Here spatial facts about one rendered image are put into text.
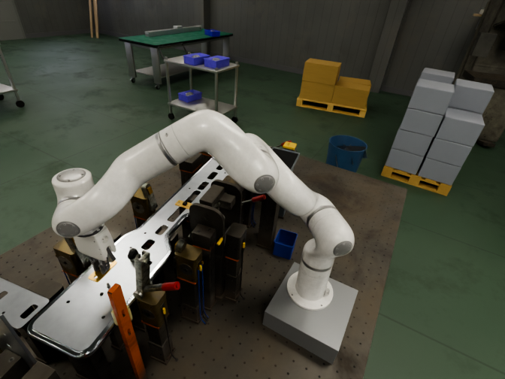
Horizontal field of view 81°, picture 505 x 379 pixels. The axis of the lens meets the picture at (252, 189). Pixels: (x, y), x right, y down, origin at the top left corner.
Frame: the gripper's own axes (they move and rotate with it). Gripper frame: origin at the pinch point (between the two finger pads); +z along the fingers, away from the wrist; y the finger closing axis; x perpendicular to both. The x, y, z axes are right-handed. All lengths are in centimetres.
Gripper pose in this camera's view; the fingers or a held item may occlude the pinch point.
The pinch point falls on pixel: (101, 265)
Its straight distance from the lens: 101.1
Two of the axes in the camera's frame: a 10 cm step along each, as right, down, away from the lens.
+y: -9.4, -2.5, 2.4
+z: -0.7, 8.2, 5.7
